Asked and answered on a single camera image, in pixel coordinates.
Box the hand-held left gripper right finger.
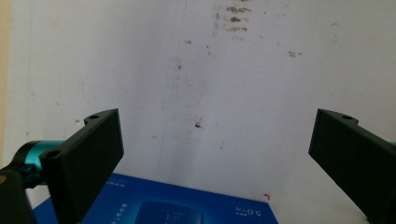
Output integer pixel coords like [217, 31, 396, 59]
[308, 108, 396, 224]

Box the blue cardboard box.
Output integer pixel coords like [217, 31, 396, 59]
[32, 172, 279, 224]

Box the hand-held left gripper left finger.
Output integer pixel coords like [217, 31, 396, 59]
[39, 108, 124, 224]

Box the white table mat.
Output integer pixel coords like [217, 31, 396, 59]
[3, 0, 396, 224]

